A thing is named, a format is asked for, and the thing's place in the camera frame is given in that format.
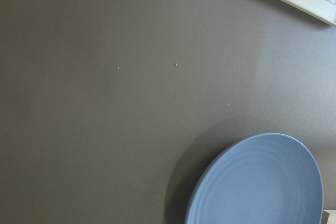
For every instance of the blue plate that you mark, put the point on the blue plate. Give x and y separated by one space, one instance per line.
266 178

